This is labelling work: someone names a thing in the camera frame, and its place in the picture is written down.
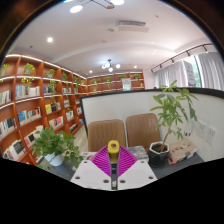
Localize beige flat box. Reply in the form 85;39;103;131
169;139;198;163

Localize white picture-cover book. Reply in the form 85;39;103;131
79;151;98;161

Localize clear bottle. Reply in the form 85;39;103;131
183;119;195;139

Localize tall white standing sign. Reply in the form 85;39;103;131
183;60;198;88

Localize multi-bulb ceiling lamp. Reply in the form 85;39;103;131
101;59;122;73
63;0;126;14

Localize brown upholstered chair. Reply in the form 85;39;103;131
125;112;162;151
87;119;127;153

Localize black track light rail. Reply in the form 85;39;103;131
149;42;214;74

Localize white wall socket plate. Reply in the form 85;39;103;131
205;125;218;144
197;121;208;138

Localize small white standing sign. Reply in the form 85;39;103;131
121;77;133;92

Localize small tree in black pot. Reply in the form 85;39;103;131
148;79;198;168

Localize yellow charger block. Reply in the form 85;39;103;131
107;139;120;165

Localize red book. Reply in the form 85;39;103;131
169;158;188;166

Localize leafy plant in white pot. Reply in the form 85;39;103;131
31;125;84;169

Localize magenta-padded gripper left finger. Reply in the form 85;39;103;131
70;145;114;192

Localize white curtains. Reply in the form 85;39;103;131
153;51;224;91

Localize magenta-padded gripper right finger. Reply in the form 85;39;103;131
117;145;158;192

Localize red-brown bookshelf unit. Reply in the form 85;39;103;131
0;53;146;166

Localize ceiling air vent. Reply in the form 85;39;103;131
115;19;150;33

